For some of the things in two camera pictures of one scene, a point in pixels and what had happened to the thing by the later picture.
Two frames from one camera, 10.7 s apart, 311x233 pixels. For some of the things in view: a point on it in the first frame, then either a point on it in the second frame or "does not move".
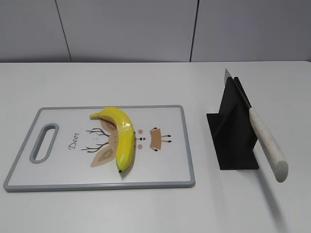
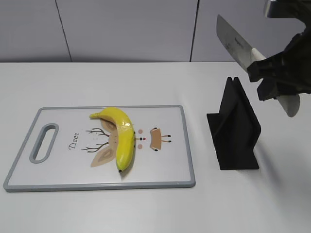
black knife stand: x=232 y=133 does not move
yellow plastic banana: x=126 y=139 does not move
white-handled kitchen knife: x=266 y=142 → x=245 y=55
